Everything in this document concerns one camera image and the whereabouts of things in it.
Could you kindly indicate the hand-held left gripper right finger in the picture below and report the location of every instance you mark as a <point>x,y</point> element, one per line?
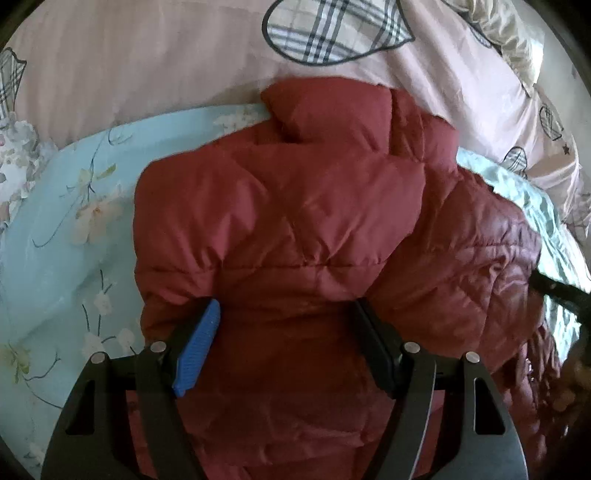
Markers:
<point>376,350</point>

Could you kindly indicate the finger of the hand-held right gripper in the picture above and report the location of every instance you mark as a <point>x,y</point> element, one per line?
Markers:
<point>561,293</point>

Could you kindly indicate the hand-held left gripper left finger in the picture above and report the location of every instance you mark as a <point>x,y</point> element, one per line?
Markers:
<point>198,350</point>

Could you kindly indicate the dark red puffer jacket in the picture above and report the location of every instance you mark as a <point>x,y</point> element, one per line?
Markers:
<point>300,221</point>

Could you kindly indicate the light blue floral bed sheet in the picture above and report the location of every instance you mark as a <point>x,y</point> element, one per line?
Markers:
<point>60,258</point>

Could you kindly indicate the cream ruffled cloth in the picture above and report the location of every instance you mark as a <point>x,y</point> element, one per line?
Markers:
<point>505,32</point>

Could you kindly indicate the floral ruffled pillow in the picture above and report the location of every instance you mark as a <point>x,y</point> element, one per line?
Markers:
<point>18,152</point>

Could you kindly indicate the pink duvet with plaid hearts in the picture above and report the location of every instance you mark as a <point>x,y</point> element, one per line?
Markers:
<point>152,60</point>

